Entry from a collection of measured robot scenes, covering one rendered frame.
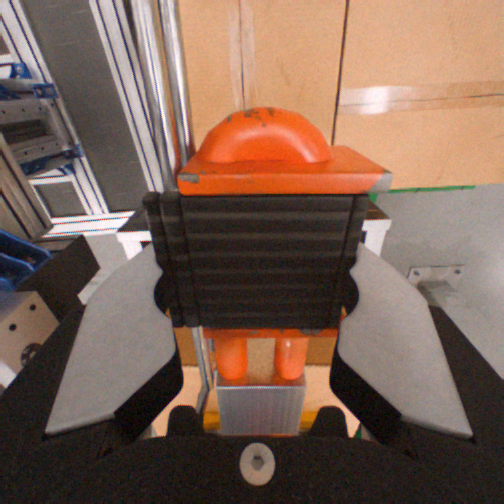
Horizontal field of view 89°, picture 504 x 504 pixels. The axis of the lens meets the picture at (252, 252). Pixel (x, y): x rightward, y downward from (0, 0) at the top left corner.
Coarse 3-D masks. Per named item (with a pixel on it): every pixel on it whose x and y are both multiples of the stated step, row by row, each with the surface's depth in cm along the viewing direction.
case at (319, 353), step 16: (176, 336) 45; (192, 336) 45; (192, 352) 42; (320, 352) 42; (192, 368) 40; (320, 368) 40; (192, 384) 42; (320, 384) 42; (176, 400) 45; (192, 400) 45; (208, 400) 45; (304, 400) 45; (320, 400) 45; (336, 400) 45; (160, 416) 48; (352, 416) 48; (160, 432) 51; (352, 432) 51
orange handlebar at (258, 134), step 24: (240, 120) 9; (264, 120) 9; (288, 120) 9; (216, 144) 10; (240, 144) 9; (264, 144) 9; (288, 144) 9; (312, 144) 10; (216, 360) 17; (240, 360) 17; (288, 360) 16
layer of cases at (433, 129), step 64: (192, 0) 47; (256, 0) 47; (320, 0) 47; (384, 0) 47; (448, 0) 47; (192, 64) 52; (256, 64) 52; (320, 64) 52; (384, 64) 52; (448, 64) 52; (320, 128) 58; (384, 128) 58; (448, 128) 58
